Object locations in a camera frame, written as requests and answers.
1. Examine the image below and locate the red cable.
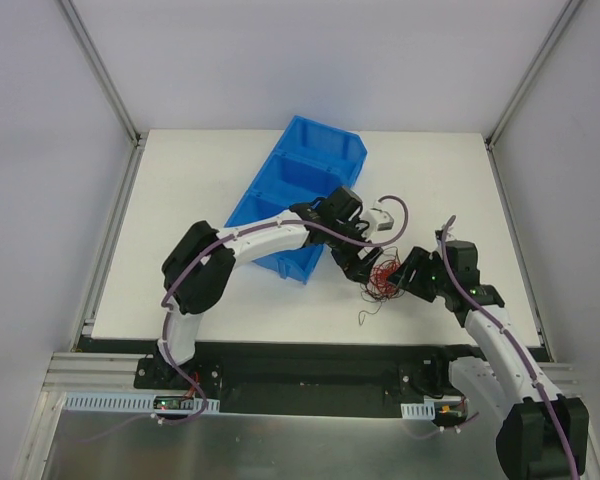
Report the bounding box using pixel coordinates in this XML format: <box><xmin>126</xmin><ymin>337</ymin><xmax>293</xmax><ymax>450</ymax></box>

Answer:
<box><xmin>367</xmin><ymin>257</ymin><xmax>404</xmax><ymax>300</ymax></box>

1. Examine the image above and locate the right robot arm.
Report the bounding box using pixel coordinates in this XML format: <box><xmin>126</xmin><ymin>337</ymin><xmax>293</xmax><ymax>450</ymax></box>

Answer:
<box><xmin>389</xmin><ymin>241</ymin><xmax>589</xmax><ymax>479</ymax></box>

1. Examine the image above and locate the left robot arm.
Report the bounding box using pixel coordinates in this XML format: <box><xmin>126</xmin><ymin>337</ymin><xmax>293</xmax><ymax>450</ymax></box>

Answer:
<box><xmin>156</xmin><ymin>186</ymin><xmax>393</xmax><ymax>389</ymax></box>

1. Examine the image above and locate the blue plastic compartment bin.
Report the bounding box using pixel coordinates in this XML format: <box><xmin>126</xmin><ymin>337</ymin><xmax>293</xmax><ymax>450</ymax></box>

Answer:
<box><xmin>224</xmin><ymin>114</ymin><xmax>369</xmax><ymax>287</ymax></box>

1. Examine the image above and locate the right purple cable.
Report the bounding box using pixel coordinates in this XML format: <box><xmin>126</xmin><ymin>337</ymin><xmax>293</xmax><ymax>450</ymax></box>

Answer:
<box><xmin>440</xmin><ymin>215</ymin><xmax>584</xmax><ymax>480</ymax></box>

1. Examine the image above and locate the purple cable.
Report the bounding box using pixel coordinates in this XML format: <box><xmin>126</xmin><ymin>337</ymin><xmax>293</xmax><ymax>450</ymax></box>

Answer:
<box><xmin>160</xmin><ymin>194</ymin><xmax>412</xmax><ymax>381</ymax></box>
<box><xmin>440</xmin><ymin>215</ymin><xmax>584</xmax><ymax>480</ymax></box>

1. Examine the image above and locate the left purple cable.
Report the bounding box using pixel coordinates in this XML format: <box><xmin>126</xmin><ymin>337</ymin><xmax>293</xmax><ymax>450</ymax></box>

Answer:
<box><xmin>160</xmin><ymin>194</ymin><xmax>412</xmax><ymax>381</ymax></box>

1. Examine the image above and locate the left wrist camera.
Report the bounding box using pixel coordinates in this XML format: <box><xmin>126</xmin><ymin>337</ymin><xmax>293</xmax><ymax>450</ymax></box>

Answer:
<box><xmin>360</xmin><ymin>200</ymin><xmax>394</xmax><ymax>238</ymax></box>

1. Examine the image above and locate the right white cable duct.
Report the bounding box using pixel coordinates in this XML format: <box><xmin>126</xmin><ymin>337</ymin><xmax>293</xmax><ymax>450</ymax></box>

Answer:
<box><xmin>400</xmin><ymin>402</ymin><xmax>436</xmax><ymax>421</ymax></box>

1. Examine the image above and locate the white cable duct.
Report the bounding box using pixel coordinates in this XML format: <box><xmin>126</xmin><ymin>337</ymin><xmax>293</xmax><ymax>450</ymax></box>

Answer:
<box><xmin>400</xmin><ymin>402</ymin><xmax>436</xmax><ymax>421</ymax></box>
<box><xmin>64</xmin><ymin>392</ymin><xmax>220</xmax><ymax>415</ymax></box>

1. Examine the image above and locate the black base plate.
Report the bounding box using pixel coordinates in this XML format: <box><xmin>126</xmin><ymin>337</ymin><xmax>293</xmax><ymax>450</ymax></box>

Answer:
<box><xmin>134</xmin><ymin>341</ymin><xmax>484</xmax><ymax>418</ymax></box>

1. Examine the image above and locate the left white cable duct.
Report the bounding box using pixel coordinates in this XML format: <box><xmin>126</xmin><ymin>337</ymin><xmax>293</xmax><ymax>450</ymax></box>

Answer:
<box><xmin>64</xmin><ymin>392</ymin><xmax>220</xmax><ymax>415</ymax></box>

